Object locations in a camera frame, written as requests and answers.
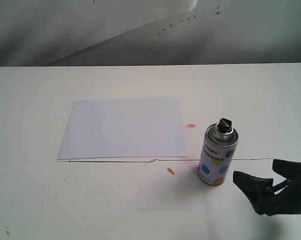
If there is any white paper sheet stack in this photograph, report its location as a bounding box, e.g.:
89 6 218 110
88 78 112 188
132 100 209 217
57 97 187 161

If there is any spray paint can with dots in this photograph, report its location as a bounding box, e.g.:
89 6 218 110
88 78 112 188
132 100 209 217
197 118 239 186

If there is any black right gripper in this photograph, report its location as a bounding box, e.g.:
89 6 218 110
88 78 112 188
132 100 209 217
232 159 301 216

